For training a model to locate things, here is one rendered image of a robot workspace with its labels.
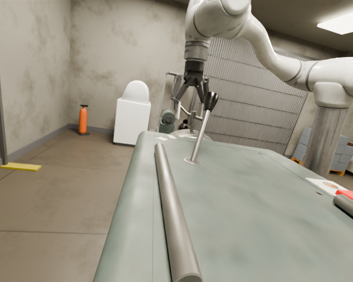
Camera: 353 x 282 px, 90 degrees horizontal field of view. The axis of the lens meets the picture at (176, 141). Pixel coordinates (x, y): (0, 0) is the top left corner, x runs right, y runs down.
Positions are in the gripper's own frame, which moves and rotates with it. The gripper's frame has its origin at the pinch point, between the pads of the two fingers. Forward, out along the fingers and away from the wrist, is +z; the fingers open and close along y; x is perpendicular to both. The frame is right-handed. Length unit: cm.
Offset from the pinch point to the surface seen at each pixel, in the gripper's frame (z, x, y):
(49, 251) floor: 122, -66, 73
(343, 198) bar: 5, 54, -2
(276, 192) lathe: 5.7, 47.8, 6.4
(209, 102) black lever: -7.8, 30.9, 12.0
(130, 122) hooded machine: 71, -295, -27
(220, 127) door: 84, -303, -265
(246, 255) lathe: 4, 56, 22
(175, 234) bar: 2, 54, 29
